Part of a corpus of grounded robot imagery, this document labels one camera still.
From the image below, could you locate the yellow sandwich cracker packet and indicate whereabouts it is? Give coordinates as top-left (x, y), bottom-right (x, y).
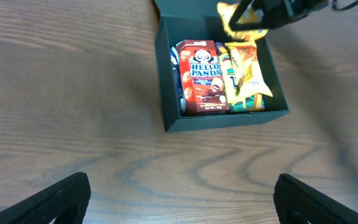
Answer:
top-left (224, 41), bottom-right (273, 98)

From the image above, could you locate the black gift box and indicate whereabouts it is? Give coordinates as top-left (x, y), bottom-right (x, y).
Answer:
top-left (154, 0), bottom-right (290, 132)

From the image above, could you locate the small yellow orange snack packet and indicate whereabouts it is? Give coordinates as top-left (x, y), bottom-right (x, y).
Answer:
top-left (216, 1), bottom-right (269, 42)

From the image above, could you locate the green Pretz snack box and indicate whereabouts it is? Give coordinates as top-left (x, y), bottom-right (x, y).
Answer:
top-left (215, 42), bottom-right (265, 114)

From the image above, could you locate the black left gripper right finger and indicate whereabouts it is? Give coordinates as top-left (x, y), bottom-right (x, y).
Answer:
top-left (273, 174), bottom-right (358, 224)

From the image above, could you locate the red Hello Panda box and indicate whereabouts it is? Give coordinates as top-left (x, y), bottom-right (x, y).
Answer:
top-left (176, 40), bottom-right (229, 116)

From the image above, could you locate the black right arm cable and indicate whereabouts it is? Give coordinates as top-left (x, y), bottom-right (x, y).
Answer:
top-left (331, 0), bottom-right (358, 12)

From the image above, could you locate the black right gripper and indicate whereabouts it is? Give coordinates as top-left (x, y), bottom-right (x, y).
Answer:
top-left (229, 0), bottom-right (328, 31)

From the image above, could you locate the dark blue Oreo packet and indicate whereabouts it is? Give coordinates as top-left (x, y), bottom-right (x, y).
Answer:
top-left (170, 47), bottom-right (186, 116)

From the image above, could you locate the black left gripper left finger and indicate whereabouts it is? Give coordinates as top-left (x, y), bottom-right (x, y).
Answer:
top-left (0, 172), bottom-right (91, 224)

